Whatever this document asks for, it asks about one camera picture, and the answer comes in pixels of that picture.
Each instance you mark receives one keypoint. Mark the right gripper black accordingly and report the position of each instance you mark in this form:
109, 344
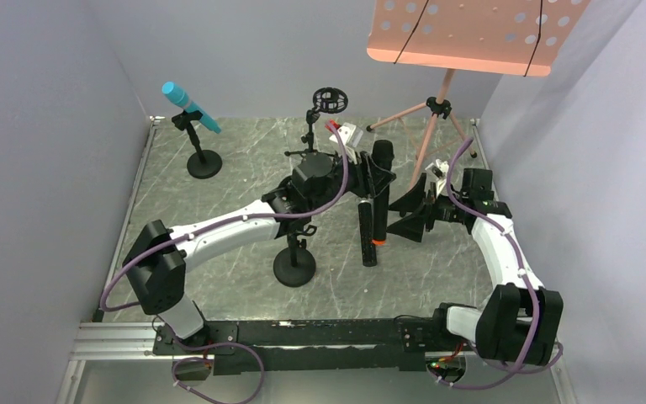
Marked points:
428, 205

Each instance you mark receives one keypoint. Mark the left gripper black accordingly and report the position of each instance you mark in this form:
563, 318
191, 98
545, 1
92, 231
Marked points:
368, 175

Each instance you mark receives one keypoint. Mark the black microphone orange end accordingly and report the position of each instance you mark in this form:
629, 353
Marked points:
382, 156

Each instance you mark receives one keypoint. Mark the black round-base mic stand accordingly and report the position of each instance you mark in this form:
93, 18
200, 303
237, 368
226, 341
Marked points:
295, 266
203, 163

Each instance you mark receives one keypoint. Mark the blue microphone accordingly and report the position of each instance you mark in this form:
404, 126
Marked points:
178, 97

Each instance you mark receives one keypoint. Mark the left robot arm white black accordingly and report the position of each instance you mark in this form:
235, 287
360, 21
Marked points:
157, 263

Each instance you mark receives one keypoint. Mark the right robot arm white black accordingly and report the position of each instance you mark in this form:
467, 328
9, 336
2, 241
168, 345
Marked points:
521, 314

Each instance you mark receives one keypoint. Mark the pink music stand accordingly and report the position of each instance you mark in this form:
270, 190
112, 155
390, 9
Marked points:
517, 37

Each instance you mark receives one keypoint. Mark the glitter black microphone silver head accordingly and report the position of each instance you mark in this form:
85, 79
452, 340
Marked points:
365, 216

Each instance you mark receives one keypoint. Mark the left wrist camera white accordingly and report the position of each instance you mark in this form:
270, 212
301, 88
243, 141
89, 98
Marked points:
348, 133

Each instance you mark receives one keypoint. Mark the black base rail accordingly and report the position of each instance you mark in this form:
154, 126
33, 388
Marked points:
404, 343

